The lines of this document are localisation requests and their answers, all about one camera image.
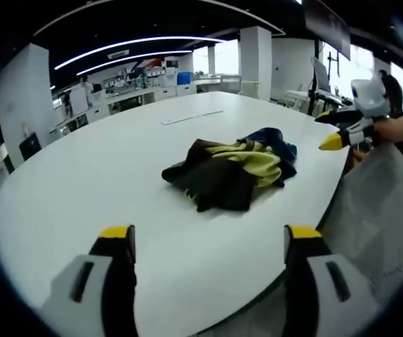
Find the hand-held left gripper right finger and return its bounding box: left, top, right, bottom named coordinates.
left=282, top=224, right=380, bottom=337

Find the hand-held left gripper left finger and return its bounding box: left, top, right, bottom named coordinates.
left=41, top=223, right=138, bottom=337

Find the dark and yellow garment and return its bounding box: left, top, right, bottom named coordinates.
left=161, top=127, right=298, bottom=213

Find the person's right hand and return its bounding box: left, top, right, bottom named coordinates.
left=371, top=115, right=403, bottom=144

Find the monitor on black stand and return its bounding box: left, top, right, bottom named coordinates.
left=310, top=55, right=341, bottom=98

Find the white side desk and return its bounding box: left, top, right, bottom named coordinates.
left=284, top=89, right=317, bottom=115

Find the white plastic bag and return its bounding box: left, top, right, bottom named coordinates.
left=319, top=139, right=403, bottom=319

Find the white rolling board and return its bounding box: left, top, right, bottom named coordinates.
left=69, top=86, right=91, bottom=116

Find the short ceiling light strip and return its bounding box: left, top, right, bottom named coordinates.
left=76, top=50, right=194, bottom=77

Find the long ceiling light strip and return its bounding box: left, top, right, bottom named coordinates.
left=53, top=34, right=225, bottom=70

